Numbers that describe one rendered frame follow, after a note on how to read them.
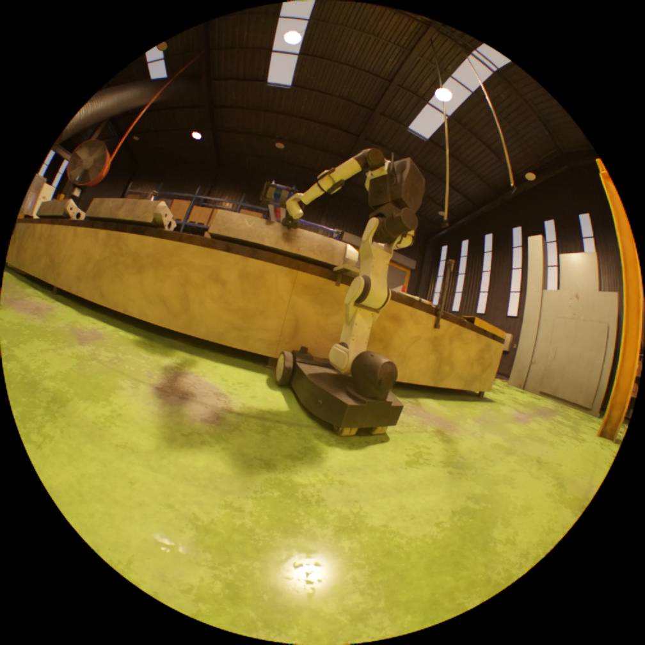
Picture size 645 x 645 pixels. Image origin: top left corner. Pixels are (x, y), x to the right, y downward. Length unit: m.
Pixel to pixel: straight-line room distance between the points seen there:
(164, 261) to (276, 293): 0.87
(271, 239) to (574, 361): 6.02
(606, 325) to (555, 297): 1.63
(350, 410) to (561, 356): 5.61
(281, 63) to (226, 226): 9.32
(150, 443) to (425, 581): 0.75
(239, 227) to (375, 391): 1.31
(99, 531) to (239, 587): 0.27
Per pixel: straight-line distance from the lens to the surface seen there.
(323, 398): 0.89
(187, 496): 0.57
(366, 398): 0.87
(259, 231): 1.54
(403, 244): 1.48
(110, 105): 8.36
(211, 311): 1.51
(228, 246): 1.53
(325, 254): 1.52
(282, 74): 10.53
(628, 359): 3.59
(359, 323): 1.06
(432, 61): 9.75
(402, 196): 1.17
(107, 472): 0.63
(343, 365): 0.96
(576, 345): 5.99
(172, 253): 1.68
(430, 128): 10.71
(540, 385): 6.15
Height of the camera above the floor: 0.46
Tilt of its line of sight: 2 degrees down
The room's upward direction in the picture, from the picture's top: 15 degrees clockwise
